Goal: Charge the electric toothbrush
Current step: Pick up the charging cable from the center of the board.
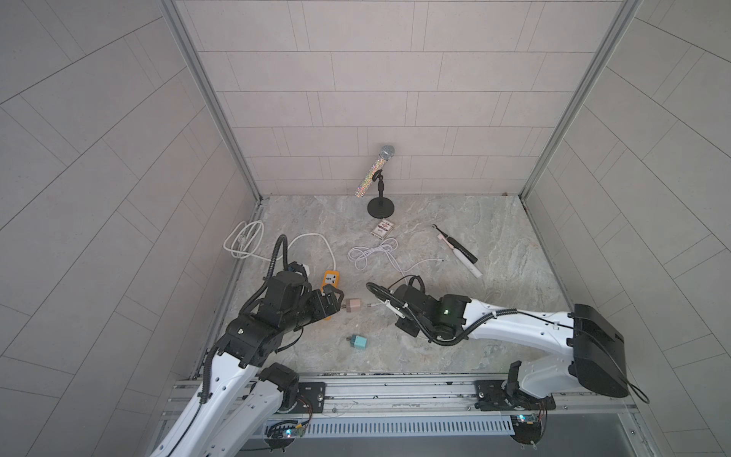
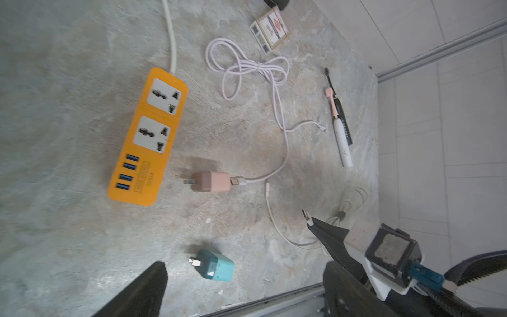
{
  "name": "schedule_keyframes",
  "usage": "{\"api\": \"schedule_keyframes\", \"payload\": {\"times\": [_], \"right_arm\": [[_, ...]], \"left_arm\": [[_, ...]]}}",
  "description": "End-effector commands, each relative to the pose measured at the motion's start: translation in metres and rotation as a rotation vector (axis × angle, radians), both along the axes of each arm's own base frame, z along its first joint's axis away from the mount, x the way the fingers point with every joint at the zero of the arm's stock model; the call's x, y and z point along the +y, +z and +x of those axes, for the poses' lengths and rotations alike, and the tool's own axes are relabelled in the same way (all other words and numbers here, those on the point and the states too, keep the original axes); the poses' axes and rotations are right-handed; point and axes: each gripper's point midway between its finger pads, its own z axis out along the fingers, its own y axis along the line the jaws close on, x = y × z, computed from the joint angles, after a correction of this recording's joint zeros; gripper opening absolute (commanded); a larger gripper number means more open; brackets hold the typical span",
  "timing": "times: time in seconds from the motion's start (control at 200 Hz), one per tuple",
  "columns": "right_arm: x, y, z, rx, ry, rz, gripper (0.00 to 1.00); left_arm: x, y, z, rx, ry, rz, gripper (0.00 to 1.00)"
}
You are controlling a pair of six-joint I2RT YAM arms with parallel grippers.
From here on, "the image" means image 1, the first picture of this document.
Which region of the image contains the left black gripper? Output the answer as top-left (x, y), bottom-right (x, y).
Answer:
top-left (279, 283), bottom-right (348, 332)

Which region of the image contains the orange power strip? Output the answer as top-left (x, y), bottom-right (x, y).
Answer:
top-left (322, 270), bottom-right (340, 289)

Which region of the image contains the teal charger adapter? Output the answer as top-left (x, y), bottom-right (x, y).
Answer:
top-left (346, 334), bottom-right (367, 350)

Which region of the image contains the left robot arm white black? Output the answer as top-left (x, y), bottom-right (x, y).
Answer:
top-left (152, 235), bottom-right (344, 456)

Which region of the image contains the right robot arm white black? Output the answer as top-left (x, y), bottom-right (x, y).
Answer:
top-left (367, 276), bottom-right (650, 407)

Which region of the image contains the white pink electric toothbrush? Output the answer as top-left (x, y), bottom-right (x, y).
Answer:
top-left (438, 234), bottom-right (483, 278)

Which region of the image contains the black electric toothbrush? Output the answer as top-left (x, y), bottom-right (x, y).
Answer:
top-left (432, 224), bottom-right (478, 265)

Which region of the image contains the pink charger adapter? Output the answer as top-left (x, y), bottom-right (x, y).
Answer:
top-left (343, 298), bottom-right (363, 312)

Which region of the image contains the small pink patterned box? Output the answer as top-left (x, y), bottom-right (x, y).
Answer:
top-left (371, 218), bottom-right (394, 240)

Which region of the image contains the black microphone stand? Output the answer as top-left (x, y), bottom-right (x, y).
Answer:
top-left (367, 169), bottom-right (395, 219)

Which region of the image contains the glitter microphone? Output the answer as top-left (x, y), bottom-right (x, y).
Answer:
top-left (355, 145), bottom-right (395, 198)

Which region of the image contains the coiled white usb cable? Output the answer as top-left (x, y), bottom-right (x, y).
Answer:
top-left (346, 236), bottom-right (445, 275)

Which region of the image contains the aluminium mounting rail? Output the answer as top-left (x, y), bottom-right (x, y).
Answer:
top-left (164, 373), bottom-right (635, 415)

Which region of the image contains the white power strip cord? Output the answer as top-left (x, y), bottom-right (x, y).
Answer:
top-left (222, 219), bottom-right (338, 272)

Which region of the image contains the white vented cable duct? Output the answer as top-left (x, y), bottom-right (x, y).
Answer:
top-left (262, 415), bottom-right (515, 440)

